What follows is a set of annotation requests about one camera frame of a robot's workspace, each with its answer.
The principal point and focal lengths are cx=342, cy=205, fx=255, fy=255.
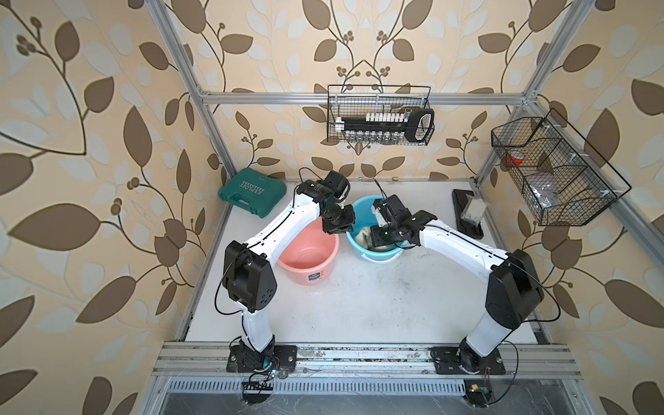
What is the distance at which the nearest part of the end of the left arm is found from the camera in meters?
0.60

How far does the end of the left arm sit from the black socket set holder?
0.82ft

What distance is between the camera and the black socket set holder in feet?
2.70
